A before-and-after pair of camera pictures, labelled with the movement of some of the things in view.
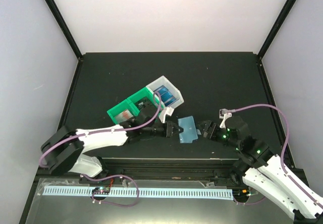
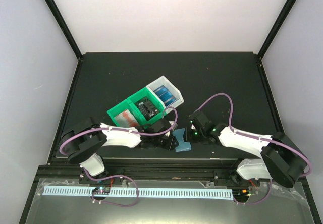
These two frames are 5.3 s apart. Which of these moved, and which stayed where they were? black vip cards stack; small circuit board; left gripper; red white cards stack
Moved: left gripper
Stayed: black vip cards stack; red white cards stack; small circuit board
